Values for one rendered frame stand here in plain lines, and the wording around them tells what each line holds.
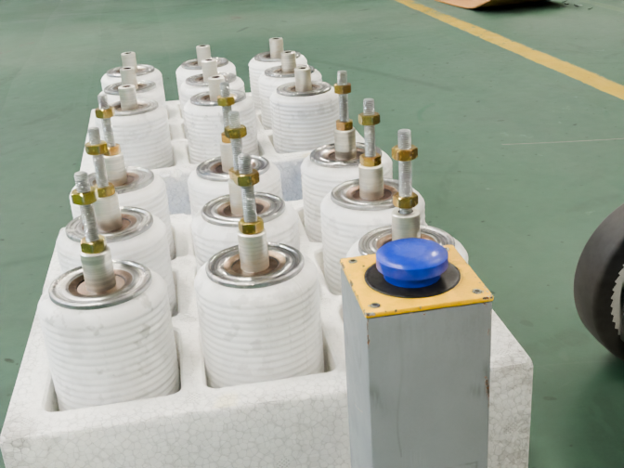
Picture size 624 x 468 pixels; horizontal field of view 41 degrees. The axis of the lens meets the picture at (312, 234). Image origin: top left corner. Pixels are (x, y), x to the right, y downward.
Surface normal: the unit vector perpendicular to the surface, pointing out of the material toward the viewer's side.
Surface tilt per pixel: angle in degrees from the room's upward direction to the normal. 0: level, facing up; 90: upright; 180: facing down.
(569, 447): 0
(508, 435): 90
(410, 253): 0
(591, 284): 80
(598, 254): 61
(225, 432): 90
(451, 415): 90
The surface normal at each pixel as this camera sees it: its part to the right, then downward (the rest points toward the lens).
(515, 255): -0.06, -0.92
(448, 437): 0.16, 0.39
